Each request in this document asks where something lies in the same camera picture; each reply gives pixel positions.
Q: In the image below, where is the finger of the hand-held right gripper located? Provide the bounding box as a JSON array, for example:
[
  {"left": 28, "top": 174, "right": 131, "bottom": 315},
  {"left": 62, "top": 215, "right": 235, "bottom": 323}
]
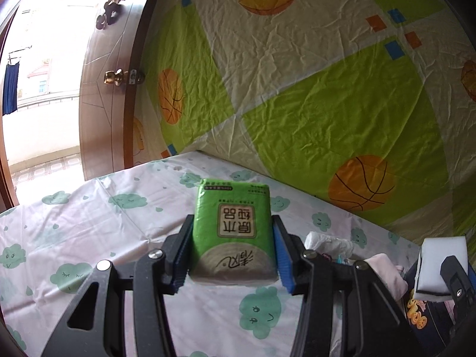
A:
[{"left": 440, "top": 255, "right": 476, "bottom": 306}]

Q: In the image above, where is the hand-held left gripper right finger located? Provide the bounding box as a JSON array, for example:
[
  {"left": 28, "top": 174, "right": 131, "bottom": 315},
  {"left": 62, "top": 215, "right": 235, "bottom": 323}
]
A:
[{"left": 271, "top": 214, "right": 413, "bottom": 357}]

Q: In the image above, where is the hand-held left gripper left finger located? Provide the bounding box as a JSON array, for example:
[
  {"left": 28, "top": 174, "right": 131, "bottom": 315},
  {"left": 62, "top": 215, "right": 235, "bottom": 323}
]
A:
[{"left": 39, "top": 214, "right": 196, "bottom": 357}]

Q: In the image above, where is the white sponge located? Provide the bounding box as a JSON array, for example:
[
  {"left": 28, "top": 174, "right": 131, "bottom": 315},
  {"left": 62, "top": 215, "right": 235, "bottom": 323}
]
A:
[{"left": 414, "top": 235, "right": 470, "bottom": 302}]

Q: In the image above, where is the white gauze cloth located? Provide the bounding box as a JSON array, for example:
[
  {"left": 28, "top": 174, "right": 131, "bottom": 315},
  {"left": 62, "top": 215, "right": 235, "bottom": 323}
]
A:
[{"left": 304, "top": 231, "right": 354, "bottom": 261}]

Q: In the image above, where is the green tissue pack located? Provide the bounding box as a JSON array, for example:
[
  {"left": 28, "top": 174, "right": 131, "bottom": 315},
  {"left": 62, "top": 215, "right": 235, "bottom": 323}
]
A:
[{"left": 188, "top": 178, "right": 280, "bottom": 287}]

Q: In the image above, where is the pink cloth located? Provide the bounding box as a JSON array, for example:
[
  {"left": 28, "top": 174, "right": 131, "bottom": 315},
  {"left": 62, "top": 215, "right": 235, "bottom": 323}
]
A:
[{"left": 362, "top": 253, "right": 410, "bottom": 306}]

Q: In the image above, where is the navy printed cloth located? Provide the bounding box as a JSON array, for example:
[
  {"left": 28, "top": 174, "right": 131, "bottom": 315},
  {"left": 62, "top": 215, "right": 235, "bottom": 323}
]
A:
[{"left": 403, "top": 286, "right": 458, "bottom": 346}]

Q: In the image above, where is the cloud print bed sheet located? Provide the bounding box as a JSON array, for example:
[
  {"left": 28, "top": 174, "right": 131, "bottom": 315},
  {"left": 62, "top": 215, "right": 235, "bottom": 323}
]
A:
[{"left": 0, "top": 151, "right": 422, "bottom": 357}]

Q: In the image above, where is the brown wooden door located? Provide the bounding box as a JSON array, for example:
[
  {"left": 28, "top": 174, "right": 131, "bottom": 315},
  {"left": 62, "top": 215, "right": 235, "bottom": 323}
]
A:
[{"left": 80, "top": 0, "right": 160, "bottom": 181}]

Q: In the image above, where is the brass door knob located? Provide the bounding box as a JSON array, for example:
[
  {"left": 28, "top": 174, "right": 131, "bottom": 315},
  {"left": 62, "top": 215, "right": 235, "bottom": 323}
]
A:
[{"left": 103, "top": 69, "right": 127, "bottom": 86}]

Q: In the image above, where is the blue hanging garment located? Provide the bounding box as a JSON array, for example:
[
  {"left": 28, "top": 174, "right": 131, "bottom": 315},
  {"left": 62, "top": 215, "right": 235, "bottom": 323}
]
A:
[{"left": 2, "top": 61, "right": 21, "bottom": 116}]

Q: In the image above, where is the dark door ornament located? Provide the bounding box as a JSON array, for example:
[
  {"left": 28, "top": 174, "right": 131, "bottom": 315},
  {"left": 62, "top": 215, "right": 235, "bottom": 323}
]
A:
[{"left": 95, "top": 0, "right": 131, "bottom": 30}]

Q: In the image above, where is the sports print wall sheet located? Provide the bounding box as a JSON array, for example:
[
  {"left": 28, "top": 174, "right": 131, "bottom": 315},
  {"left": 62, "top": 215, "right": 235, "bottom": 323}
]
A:
[{"left": 132, "top": 0, "right": 476, "bottom": 237}]

